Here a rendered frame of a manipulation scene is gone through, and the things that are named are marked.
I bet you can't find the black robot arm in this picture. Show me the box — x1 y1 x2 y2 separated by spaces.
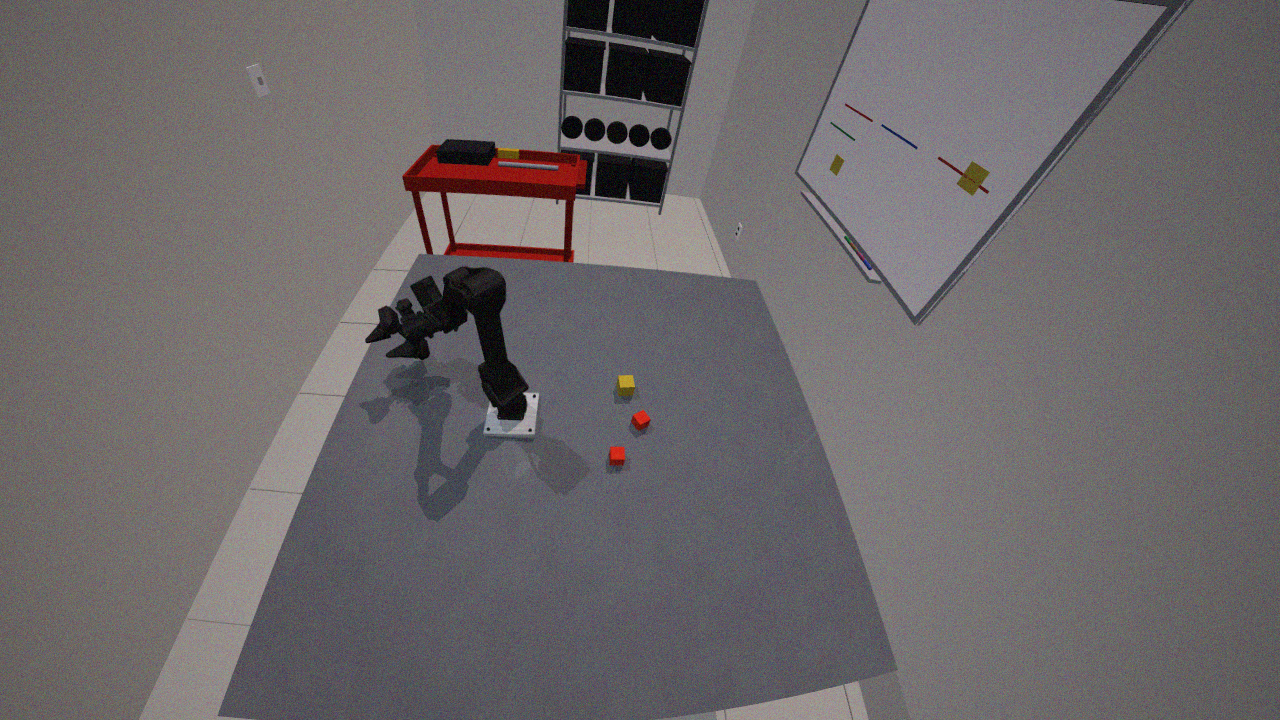
410 266 529 420

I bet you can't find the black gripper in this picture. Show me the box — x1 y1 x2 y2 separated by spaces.
365 306 435 360

